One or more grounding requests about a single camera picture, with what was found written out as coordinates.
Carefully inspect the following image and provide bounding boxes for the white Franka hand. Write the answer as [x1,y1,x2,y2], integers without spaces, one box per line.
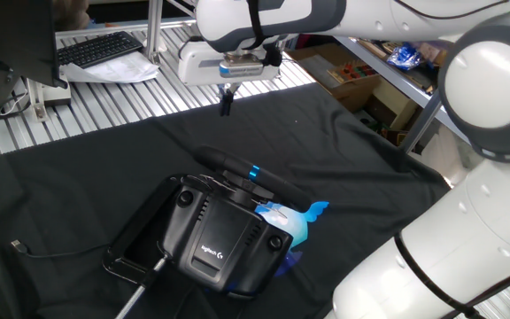
[177,40,282,117]

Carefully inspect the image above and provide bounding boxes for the black steering wheel blue stripe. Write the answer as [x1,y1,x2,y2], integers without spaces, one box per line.
[192,145,313,213]

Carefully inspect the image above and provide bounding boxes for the black Logitech wheel base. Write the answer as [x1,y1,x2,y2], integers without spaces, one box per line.
[159,173,295,299]

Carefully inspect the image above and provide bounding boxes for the brown cardboard box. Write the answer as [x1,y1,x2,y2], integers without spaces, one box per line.
[286,43,383,112]

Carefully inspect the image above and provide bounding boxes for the white paper sheets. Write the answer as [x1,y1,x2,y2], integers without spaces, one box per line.
[59,51,161,84]

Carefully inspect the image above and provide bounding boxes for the wooden toy with coloured blocks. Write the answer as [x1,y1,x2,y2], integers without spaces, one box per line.
[328,61,374,85]

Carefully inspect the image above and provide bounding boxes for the black computer keyboard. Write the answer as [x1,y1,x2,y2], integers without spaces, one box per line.
[57,30,144,69]

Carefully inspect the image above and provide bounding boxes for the beige cardboard box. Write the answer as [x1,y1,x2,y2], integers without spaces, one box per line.
[365,79,418,132]

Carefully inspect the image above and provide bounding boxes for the black cloth with blue print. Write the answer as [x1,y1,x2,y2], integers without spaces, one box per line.
[0,82,453,319]

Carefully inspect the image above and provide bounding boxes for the blue plastic bag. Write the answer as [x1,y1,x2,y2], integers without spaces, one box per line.
[386,43,424,71]

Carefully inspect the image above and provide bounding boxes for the silver clamp screw rod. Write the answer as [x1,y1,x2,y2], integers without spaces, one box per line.
[113,254,170,319]

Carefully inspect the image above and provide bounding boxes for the black computer monitor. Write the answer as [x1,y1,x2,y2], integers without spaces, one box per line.
[0,0,68,89]

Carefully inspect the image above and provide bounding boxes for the silver wrist mount plate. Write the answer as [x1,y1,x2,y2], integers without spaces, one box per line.
[218,51,278,80]

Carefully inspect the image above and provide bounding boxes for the tall aluminium upright post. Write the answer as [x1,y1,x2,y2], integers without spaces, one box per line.
[144,0,167,66]

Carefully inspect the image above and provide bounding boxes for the aluminium shelf rail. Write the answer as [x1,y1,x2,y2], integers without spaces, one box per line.
[334,35,468,154]

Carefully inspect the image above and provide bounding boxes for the small aluminium bracket post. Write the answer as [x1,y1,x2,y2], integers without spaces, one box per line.
[27,79,49,123]

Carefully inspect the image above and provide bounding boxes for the black C-clamp frame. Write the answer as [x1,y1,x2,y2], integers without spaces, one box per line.
[102,175,185,284]

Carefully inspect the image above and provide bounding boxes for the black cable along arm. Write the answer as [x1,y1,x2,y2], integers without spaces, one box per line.
[391,0,510,319]

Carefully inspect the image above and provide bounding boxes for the thin black USB cable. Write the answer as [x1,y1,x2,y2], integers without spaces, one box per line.
[10,239,112,260]

